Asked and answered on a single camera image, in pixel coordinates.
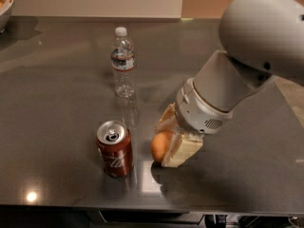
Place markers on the clear plastic water bottle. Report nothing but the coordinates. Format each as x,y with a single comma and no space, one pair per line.
123,64

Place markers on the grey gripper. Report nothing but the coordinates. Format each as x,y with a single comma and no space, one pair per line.
197,114

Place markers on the metal bowl with fruit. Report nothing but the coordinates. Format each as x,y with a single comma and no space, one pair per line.
5,13

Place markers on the red coke can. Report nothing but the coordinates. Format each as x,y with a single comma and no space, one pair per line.
114,142

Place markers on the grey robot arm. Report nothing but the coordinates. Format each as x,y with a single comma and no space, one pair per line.
262,40

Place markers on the orange fruit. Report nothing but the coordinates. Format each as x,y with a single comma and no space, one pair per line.
160,145

